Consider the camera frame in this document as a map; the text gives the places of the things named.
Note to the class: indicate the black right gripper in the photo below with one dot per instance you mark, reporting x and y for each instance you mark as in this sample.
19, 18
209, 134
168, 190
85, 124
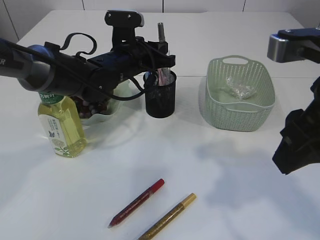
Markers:
301, 137

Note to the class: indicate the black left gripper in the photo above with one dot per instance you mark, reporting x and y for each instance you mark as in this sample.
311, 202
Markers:
143, 57

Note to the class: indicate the silver glitter pen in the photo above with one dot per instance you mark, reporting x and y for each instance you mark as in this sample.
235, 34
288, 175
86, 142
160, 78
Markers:
161, 32

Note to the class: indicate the pink purple scissors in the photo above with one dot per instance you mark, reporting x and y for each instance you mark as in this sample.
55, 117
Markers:
161, 77

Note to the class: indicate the clear plastic sheet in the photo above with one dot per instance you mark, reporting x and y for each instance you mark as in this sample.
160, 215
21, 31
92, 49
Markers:
238, 89

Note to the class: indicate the purple artificial grape bunch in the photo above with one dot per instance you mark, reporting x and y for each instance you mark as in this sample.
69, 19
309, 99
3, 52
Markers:
88, 109

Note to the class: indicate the gold glitter pen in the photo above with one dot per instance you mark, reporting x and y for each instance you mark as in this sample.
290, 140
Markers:
168, 218

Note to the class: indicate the yellow tea bottle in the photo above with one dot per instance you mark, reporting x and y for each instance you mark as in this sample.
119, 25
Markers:
60, 120

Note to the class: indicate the red glitter pen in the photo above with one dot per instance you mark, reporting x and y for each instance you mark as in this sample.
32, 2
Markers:
136, 203

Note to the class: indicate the clear plastic ruler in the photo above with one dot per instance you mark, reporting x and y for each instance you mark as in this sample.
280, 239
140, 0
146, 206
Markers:
166, 75

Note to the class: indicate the blue scissors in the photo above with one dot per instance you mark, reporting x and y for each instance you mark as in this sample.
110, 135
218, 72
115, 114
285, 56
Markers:
149, 78

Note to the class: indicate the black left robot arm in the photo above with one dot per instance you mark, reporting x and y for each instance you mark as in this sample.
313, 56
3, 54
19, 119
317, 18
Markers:
46, 69

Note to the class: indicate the black mesh pen holder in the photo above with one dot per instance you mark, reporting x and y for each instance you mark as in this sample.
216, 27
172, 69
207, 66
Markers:
160, 102

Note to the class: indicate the green wavy glass plate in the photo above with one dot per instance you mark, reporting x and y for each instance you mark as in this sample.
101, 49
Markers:
122, 90

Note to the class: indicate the green woven plastic basket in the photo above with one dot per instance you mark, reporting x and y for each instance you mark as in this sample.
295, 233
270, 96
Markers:
222, 110

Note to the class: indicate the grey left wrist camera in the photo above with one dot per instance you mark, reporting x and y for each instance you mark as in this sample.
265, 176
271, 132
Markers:
124, 23

